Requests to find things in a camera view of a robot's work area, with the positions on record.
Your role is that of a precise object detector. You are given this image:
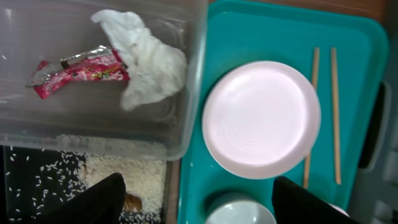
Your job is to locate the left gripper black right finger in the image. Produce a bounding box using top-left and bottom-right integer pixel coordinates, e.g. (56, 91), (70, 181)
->
(272, 176), (359, 224)

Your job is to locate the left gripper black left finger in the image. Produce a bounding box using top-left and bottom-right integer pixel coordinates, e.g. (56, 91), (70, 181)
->
(35, 172), (126, 224)

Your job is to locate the brown food piece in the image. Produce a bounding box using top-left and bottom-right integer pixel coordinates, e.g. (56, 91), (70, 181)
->
(123, 193), (142, 212)

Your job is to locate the white rice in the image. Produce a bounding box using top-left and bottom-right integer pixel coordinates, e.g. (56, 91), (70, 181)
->
(6, 146), (168, 223)

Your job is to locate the grey bowl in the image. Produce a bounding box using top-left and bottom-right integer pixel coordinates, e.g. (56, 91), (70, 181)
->
(204, 192), (277, 224)

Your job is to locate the red snack wrapper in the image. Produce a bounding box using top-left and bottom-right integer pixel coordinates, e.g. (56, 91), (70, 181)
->
(26, 45), (129, 99)

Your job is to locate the white tissue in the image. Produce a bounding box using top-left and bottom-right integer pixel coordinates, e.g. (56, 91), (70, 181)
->
(91, 9), (187, 111)

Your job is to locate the grey dishwasher rack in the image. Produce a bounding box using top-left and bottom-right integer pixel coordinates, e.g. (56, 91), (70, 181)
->
(346, 37), (398, 224)

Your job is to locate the black tray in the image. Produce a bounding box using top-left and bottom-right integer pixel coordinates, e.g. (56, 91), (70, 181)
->
(0, 145), (172, 224)

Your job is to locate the right wooden chopstick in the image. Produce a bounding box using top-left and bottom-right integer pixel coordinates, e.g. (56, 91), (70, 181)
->
(330, 47), (341, 185)

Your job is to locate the wooden chopstick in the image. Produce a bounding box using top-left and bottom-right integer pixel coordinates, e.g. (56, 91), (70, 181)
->
(330, 47), (341, 185)
(303, 47), (320, 189)

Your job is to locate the large pink plate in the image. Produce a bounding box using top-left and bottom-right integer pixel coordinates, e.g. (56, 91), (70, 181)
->
(201, 61), (321, 179)

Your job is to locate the clear plastic bin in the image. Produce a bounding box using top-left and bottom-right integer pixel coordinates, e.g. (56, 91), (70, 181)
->
(1, 1), (208, 161)

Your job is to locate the left wooden chopstick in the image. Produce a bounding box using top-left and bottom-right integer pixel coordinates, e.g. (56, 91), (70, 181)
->
(303, 47), (320, 189)

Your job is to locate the teal serving tray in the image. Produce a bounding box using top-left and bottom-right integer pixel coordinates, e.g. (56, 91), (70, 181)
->
(177, 1), (389, 223)

